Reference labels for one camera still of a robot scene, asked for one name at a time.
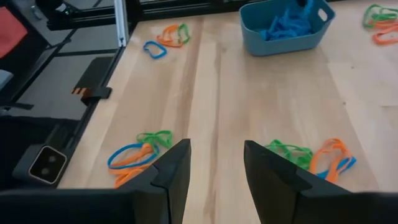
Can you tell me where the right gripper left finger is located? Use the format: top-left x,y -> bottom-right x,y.
0,138 -> 192,224

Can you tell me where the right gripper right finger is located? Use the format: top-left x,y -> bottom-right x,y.
243,139 -> 398,224

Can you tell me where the black mat with hazard stripes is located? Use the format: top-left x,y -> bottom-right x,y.
70,56 -> 118,96

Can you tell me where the blue plastic basket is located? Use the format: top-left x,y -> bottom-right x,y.
238,0 -> 336,57

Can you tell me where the black controller box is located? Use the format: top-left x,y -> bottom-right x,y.
34,0 -> 81,22

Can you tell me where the red object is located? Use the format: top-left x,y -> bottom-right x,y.
0,6 -> 29,60

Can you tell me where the small black depth camera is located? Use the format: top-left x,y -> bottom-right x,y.
12,143 -> 68,187

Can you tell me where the silver aluminium post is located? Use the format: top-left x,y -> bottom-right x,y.
113,0 -> 130,48

